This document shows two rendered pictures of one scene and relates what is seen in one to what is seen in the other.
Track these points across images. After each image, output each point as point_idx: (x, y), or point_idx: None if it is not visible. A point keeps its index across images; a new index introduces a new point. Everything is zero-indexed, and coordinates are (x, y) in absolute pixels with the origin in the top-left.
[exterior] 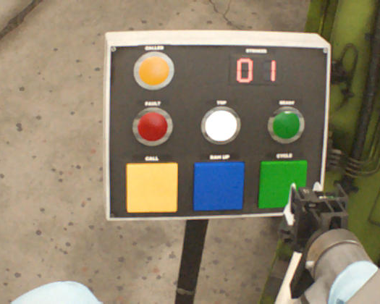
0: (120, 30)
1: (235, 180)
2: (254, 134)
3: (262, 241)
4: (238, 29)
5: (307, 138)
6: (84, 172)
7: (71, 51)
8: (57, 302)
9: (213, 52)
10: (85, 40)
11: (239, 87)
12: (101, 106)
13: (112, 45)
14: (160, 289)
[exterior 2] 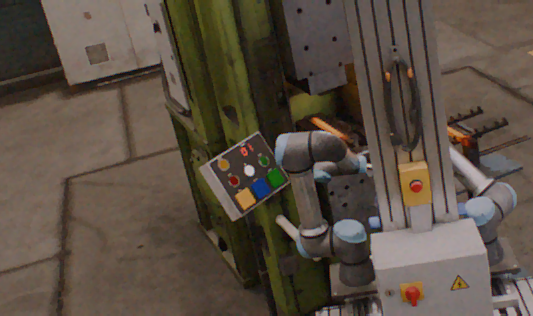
0: (119, 291)
1: (263, 183)
2: (258, 168)
3: (258, 297)
4: (168, 256)
5: (271, 161)
6: None
7: (106, 311)
8: (284, 134)
9: (233, 151)
10: (107, 304)
11: (246, 157)
12: (146, 314)
13: (208, 163)
14: None
